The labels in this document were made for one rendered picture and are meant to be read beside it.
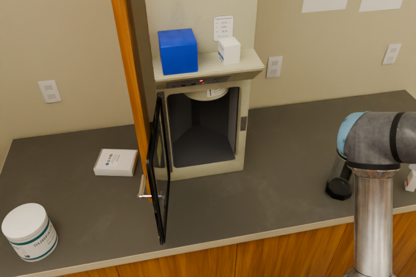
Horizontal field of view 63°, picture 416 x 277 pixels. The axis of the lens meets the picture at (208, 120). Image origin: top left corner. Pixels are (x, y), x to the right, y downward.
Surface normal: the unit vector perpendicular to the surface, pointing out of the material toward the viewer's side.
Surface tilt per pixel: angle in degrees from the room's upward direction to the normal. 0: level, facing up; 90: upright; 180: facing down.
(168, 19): 90
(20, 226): 0
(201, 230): 0
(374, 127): 48
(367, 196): 62
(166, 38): 0
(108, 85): 90
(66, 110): 90
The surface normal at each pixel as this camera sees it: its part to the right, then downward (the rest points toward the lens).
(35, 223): 0.00, -0.77
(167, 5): 0.19, 0.62
